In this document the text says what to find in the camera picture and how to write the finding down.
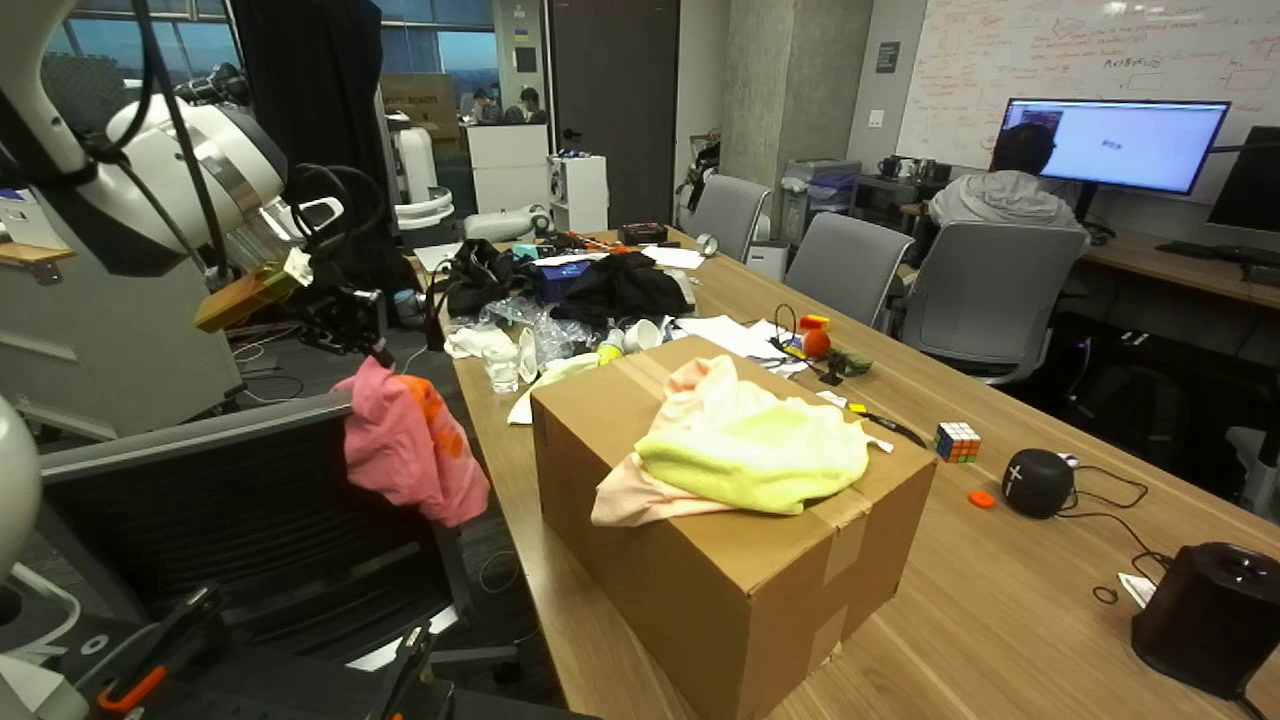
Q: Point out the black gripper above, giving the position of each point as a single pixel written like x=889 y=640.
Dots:
x=345 y=317

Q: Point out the pink shirt with orange stripes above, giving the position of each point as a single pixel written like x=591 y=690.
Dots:
x=402 y=440

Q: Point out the peach shirt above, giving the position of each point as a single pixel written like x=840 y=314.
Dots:
x=627 y=501

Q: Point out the green towel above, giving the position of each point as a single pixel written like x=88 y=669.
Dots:
x=745 y=447

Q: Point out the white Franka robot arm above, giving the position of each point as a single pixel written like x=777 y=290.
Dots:
x=203 y=172

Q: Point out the white box unit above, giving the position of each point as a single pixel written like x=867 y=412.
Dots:
x=580 y=194

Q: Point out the brown cardboard box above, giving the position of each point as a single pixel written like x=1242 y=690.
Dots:
x=745 y=614

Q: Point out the black bag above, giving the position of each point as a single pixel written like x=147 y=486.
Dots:
x=481 y=272

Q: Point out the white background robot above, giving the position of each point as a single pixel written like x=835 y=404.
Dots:
x=422 y=166

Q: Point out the clear plastic bag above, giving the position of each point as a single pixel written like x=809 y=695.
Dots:
x=524 y=340

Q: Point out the tall black draped stand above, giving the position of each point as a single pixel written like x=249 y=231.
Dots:
x=315 y=104

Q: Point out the white cabinet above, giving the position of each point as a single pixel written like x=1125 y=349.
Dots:
x=506 y=166

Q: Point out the black crumpled cloth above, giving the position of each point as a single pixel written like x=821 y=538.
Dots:
x=622 y=285

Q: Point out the stack of white papers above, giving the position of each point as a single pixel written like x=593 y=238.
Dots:
x=727 y=338

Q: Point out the orange ball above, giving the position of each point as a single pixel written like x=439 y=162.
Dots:
x=812 y=334

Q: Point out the green and black gadget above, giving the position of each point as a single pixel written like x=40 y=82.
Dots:
x=840 y=360

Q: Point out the Rubik's cube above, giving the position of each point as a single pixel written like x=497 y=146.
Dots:
x=956 y=440

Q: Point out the small orange cap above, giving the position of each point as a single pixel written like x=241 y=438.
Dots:
x=980 y=501

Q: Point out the seated person in grey hoodie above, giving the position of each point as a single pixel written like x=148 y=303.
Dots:
x=1000 y=202

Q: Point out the black round speaker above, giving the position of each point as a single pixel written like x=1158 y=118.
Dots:
x=1039 y=482

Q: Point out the lit computer monitor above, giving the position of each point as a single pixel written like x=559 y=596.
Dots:
x=1132 y=146

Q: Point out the small white adapter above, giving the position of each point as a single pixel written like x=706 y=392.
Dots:
x=1136 y=589

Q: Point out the black keyboard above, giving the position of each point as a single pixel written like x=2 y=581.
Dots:
x=1202 y=249

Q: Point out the black cylindrical device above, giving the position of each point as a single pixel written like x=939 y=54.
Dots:
x=1207 y=621

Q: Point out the black computer monitor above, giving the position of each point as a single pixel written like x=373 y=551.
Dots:
x=1255 y=183

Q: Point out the white wall switch plate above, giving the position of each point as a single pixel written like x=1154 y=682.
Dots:
x=878 y=118

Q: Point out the small wall plaque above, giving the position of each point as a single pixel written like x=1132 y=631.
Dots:
x=889 y=58

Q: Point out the white wall whiteboard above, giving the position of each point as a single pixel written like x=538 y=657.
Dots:
x=1107 y=54

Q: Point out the wooden wall desk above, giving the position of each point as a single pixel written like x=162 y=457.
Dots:
x=1174 y=272

